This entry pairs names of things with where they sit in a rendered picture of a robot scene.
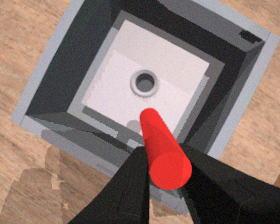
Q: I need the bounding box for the grey open square box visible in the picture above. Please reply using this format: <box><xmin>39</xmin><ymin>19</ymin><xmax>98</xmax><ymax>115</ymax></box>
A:
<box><xmin>11</xmin><ymin>0</ymin><xmax>280</xmax><ymax>178</ymax></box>

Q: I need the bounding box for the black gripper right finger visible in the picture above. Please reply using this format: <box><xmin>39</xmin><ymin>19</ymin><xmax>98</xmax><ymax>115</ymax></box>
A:
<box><xmin>177</xmin><ymin>143</ymin><xmax>280</xmax><ymax>224</ymax></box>

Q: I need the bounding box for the white square plate with hole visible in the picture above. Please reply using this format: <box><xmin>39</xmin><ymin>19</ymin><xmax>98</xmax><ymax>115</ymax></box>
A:
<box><xmin>81</xmin><ymin>19</ymin><xmax>209</xmax><ymax>136</ymax></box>

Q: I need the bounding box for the red peg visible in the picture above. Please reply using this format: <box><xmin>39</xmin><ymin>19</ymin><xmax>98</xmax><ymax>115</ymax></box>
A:
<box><xmin>139</xmin><ymin>108</ymin><xmax>192</xmax><ymax>191</ymax></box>

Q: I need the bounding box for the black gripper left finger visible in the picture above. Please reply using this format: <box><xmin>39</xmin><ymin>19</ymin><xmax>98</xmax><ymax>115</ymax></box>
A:
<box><xmin>66</xmin><ymin>146</ymin><xmax>150</xmax><ymax>224</ymax></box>

